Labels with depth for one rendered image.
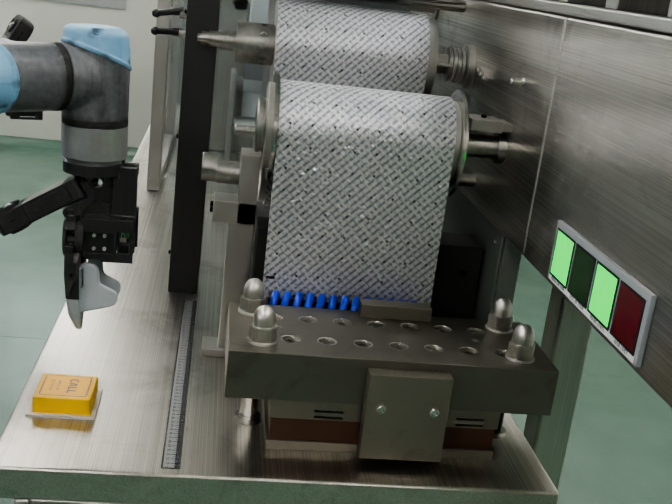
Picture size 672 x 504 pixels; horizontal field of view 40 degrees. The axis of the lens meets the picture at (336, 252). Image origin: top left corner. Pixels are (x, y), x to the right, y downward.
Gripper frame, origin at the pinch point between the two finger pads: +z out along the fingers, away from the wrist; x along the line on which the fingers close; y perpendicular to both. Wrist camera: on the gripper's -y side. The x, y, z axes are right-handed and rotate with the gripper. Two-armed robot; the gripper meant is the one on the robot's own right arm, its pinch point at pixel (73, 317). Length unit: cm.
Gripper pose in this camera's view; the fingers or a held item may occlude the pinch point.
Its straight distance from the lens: 119.4
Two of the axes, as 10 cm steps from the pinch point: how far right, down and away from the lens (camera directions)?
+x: -1.1, -3.0, 9.5
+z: -1.0, 9.5, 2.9
